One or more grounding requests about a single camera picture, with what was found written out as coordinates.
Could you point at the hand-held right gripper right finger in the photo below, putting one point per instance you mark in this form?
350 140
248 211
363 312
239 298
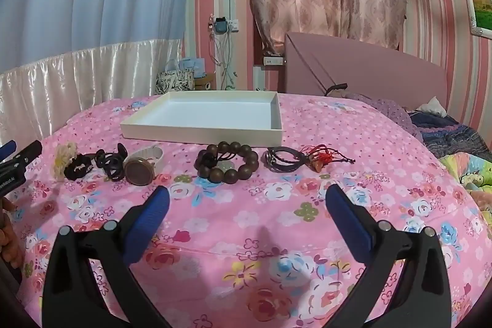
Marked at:
349 224

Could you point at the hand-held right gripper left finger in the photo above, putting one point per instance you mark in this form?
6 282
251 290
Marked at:
150 220

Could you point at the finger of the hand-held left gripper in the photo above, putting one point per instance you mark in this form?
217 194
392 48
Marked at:
27 155
7 152

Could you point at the cream scrunchie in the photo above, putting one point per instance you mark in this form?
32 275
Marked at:
63 159

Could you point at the white band wristwatch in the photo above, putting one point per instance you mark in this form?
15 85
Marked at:
137 171

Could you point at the black hair claw clip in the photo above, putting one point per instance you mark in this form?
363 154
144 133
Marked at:
100 159

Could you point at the white shallow box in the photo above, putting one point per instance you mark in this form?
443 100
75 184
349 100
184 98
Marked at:
200 109

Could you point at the person's left hand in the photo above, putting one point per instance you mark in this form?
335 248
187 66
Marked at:
9 239

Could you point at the pink floral bedsheet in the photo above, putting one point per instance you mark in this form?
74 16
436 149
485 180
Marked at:
246 205

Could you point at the purple dotted pillow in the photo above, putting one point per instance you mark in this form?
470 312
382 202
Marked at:
388 113

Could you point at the colourful cartoon blanket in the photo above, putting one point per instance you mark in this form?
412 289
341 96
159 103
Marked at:
472 174

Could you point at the dark blue patterned blanket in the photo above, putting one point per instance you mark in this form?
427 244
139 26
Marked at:
449 136

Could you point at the black and white floral bag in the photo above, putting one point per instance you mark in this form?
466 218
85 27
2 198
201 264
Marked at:
173 82

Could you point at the white cloth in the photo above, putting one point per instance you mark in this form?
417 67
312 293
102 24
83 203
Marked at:
432 107

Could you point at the brown cardboard box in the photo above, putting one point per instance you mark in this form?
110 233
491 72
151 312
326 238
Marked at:
203 82

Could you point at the pink headboard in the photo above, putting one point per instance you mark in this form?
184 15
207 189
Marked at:
365 70

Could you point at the white power strip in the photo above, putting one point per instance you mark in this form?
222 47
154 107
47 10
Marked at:
273 61

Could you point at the framed landscape picture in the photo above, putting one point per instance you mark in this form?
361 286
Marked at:
482 5

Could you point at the white wall socket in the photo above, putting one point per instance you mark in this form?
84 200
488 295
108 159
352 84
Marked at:
233 25

